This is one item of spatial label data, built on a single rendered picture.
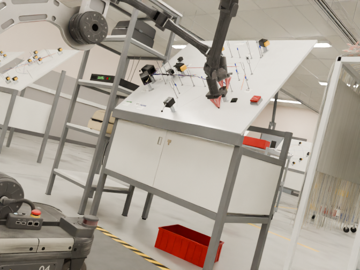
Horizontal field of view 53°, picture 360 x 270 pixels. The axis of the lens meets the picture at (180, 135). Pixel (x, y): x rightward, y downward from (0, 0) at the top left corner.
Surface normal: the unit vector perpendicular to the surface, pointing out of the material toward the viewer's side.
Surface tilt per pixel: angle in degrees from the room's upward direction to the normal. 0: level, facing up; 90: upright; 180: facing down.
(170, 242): 90
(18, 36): 90
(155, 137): 90
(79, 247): 90
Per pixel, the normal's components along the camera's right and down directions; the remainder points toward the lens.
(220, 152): -0.65, -0.19
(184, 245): -0.45, -0.14
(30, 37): 0.69, 0.16
